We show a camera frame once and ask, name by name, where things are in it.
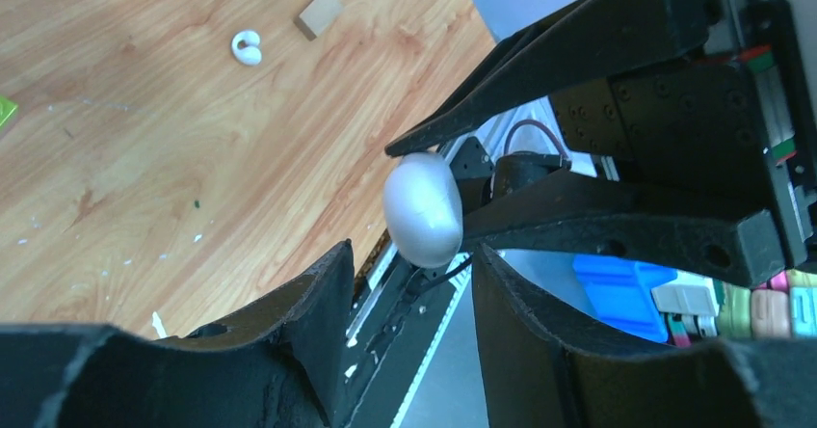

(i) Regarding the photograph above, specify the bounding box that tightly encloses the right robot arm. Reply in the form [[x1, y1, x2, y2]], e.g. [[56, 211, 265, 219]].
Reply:
[[385, 0, 816, 287]]

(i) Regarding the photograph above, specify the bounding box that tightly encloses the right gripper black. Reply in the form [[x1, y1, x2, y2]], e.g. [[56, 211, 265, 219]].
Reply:
[[384, 0, 816, 286]]

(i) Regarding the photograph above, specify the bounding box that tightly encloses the blue plastic bin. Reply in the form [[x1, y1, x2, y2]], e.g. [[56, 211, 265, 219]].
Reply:
[[573, 254, 677, 343]]

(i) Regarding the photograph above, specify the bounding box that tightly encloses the orange green toy brick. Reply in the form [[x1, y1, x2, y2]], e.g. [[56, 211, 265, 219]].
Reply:
[[0, 96, 18, 131]]

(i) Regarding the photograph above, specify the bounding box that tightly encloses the small wooden block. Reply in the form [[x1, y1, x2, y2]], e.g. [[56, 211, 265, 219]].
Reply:
[[294, 0, 344, 40]]

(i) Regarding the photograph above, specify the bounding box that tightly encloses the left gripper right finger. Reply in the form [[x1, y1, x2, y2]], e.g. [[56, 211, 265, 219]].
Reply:
[[472, 245, 816, 427]]

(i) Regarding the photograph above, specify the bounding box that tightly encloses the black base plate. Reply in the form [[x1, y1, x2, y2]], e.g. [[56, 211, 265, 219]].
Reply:
[[337, 234, 471, 427]]

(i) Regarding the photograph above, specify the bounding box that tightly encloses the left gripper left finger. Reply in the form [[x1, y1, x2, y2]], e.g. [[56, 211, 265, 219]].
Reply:
[[1, 241, 354, 427]]

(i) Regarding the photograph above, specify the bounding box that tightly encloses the white earbud charging case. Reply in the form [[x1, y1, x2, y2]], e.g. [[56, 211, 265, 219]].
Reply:
[[382, 151, 463, 268]]

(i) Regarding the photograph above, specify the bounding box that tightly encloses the white earbud lower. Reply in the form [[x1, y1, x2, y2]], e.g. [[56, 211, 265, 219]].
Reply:
[[230, 30, 263, 67]]

